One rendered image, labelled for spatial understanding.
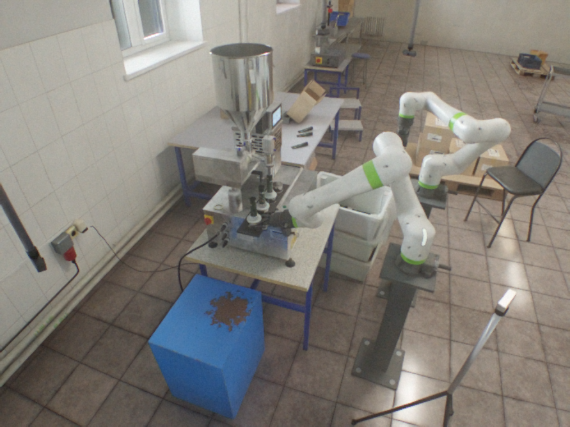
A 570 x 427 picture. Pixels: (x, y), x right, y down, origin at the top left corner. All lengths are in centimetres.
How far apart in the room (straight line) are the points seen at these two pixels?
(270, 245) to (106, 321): 152
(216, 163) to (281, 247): 55
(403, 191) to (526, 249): 232
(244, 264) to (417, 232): 93
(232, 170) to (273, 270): 59
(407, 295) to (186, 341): 113
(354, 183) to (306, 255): 73
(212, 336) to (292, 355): 77
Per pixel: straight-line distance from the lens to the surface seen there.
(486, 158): 434
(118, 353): 276
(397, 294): 194
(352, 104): 519
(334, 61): 610
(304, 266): 200
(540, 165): 370
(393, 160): 143
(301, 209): 149
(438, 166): 227
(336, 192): 146
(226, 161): 176
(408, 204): 176
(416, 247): 170
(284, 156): 299
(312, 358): 253
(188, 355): 189
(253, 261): 202
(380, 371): 253
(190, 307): 206
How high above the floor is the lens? 217
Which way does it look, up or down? 37 degrees down
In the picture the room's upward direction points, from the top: straight up
